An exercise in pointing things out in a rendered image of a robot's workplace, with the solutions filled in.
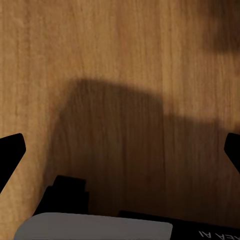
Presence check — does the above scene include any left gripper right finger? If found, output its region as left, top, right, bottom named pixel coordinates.
left=224, top=133, right=240, bottom=173

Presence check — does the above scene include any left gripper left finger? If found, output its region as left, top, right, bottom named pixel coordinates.
left=0, top=133, right=26, bottom=193

